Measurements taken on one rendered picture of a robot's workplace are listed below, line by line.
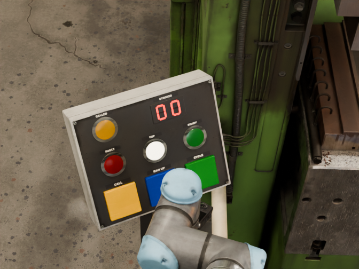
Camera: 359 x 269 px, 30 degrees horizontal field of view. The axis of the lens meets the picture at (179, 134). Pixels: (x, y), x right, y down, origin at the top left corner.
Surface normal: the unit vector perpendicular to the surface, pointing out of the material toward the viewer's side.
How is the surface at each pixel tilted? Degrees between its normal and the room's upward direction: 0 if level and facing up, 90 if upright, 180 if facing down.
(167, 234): 3
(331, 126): 0
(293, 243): 90
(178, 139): 60
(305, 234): 90
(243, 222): 90
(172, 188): 1
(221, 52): 90
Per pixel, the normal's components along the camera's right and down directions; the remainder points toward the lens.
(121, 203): 0.36, 0.30
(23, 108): 0.03, -0.64
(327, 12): -0.02, 0.77
